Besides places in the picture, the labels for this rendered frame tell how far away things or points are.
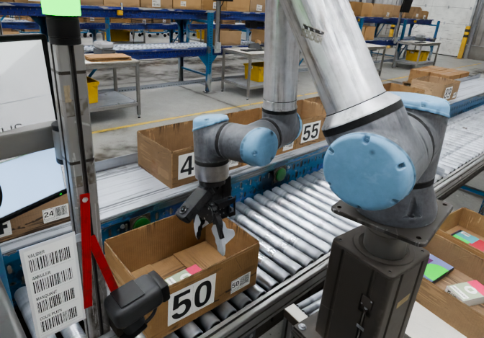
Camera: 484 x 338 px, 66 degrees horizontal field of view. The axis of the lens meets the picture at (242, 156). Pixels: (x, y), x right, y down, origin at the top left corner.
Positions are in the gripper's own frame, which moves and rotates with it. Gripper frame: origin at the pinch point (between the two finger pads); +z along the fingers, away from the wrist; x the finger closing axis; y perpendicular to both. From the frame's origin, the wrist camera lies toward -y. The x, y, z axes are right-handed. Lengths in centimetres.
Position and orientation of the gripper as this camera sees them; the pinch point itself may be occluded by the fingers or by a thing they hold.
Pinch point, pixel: (208, 246)
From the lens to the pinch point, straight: 107.8
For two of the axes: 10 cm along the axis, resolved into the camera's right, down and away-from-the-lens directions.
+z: 0.0, 9.5, 3.2
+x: -6.7, -2.3, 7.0
